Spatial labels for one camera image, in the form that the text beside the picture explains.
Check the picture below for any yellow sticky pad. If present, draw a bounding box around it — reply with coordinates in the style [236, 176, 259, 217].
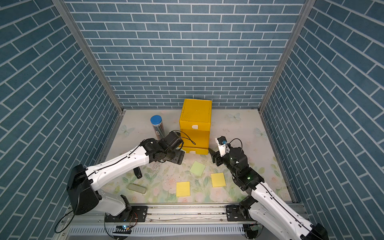
[211, 173, 226, 188]
[176, 182, 191, 198]

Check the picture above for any yellow drawer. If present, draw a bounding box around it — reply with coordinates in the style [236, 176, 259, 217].
[182, 147, 209, 155]
[180, 121, 211, 132]
[181, 130, 210, 149]

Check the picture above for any green sticky pad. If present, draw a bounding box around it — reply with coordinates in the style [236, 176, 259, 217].
[190, 161, 206, 177]

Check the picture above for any yellow drawer cabinet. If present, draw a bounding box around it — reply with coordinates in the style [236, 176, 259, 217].
[179, 98, 213, 151]

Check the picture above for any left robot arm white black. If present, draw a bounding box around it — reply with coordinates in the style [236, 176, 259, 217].
[67, 133, 185, 222]

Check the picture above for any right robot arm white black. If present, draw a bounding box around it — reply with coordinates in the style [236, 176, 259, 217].
[209, 147, 329, 240]

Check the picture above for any pen tube blue lid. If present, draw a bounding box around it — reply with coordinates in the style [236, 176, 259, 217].
[151, 115, 166, 140]

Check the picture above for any black stapler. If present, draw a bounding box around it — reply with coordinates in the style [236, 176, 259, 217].
[134, 167, 143, 179]

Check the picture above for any grey green case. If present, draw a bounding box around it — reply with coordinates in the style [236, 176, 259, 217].
[127, 184, 148, 195]

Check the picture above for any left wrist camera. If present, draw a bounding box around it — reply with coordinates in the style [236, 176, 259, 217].
[165, 131, 184, 150]

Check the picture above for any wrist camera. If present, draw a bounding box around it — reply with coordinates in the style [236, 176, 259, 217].
[165, 131, 184, 150]
[215, 136, 228, 157]

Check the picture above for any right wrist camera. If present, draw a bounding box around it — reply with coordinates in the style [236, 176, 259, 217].
[215, 136, 228, 157]

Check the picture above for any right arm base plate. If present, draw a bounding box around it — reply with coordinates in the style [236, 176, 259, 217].
[226, 205, 257, 223]

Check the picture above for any aluminium mounting rail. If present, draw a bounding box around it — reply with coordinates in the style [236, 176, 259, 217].
[61, 203, 313, 226]

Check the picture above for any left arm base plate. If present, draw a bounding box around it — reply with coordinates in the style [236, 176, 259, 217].
[105, 206, 149, 223]

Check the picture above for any white cable duct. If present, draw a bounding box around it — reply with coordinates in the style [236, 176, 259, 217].
[68, 224, 244, 237]

